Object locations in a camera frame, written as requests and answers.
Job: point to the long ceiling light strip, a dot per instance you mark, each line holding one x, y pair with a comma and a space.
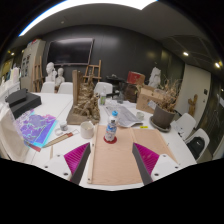
66, 8

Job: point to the purple holographic board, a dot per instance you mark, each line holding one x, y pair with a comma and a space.
35, 128

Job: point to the wooden mannequin figure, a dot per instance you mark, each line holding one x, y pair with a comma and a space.
192, 105

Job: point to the white cabinet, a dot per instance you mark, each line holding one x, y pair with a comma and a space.
31, 63

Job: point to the blue-capped white drink bottle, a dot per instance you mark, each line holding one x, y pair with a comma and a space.
111, 130

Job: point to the white chair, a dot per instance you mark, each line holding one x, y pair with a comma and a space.
65, 88
48, 87
209, 136
186, 125
108, 87

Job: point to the small yellow tag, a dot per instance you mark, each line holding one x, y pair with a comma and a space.
143, 127

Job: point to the white-lidded small jar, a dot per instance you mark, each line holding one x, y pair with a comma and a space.
63, 126

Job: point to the white canvas panel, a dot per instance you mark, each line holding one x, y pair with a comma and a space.
13, 136

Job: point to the black wall screen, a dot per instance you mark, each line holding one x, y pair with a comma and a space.
70, 51

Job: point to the large white plaster bust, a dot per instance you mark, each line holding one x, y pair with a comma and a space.
50, 71

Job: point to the white plaster figure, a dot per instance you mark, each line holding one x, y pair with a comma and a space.
154, 76

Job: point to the white ceramic mug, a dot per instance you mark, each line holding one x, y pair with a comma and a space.
87, 130

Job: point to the golden sculpture on wooden board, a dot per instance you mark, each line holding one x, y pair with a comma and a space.
87, 106

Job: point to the red box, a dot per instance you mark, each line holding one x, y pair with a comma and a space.
135, 77

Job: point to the grey plant saucer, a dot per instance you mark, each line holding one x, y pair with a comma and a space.
155, 126

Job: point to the dried plant in grey pot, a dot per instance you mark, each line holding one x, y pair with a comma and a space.
162, 116

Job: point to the thick black flat box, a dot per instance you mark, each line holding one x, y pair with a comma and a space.
28, 104

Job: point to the black backpack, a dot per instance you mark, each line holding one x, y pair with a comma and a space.
196, 147

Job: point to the green-labelled white spray bottle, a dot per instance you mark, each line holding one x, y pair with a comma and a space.
103, 98

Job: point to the grey printed newspaper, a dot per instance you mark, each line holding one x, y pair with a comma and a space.
126, 116

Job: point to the wooden easel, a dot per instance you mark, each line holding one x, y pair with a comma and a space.
93, 70
37, 75

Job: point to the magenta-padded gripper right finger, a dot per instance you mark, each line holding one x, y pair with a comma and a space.
148, 159

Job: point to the thin black flat box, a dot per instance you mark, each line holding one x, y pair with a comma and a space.
16, 96

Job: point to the small white plaster bust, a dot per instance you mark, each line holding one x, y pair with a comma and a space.
60, 78

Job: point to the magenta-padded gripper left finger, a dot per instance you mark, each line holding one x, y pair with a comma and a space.
76, 159

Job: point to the brown cardboard box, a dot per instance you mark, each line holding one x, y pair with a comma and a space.
146, 100

